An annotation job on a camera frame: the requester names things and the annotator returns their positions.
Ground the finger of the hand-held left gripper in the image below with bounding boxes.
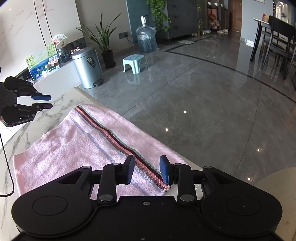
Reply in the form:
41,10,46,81
16,79,52,101
14,103,53,124

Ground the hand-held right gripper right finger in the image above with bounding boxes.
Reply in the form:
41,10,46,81
159,154,241,202

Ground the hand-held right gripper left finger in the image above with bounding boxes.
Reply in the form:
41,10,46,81
57,154,135,205

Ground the pink towel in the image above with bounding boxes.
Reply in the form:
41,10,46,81
13,103,193,202

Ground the white marble media console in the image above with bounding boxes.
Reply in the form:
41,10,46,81
15,62,82,93

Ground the lotus pond painting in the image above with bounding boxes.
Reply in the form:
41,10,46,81
25,44,61,81

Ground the dark glass jar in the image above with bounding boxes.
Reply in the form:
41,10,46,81
57,47,71,64

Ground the silver pedal trash can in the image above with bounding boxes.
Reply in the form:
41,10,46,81
71,45,104,89

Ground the round paper hand fan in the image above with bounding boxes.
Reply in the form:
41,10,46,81
51,34,69,49

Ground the potted long-leaf plant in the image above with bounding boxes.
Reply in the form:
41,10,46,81
75,11,123,69

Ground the light blue plastic stool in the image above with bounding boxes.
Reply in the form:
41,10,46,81
122,54,149,74

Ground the blue water jug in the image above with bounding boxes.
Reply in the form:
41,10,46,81
135,16,159,53

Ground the trailing green pothos plant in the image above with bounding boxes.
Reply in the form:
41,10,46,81
147,0,173,33

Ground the dark grey cabinet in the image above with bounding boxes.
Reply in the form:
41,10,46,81
166,0,201,45

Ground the black dining table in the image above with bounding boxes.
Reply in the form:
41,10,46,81
249,17,296,62

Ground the black dining chair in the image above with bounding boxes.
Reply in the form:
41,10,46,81
261,15,296,80

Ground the black cable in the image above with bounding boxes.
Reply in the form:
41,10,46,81
0,128,15,198

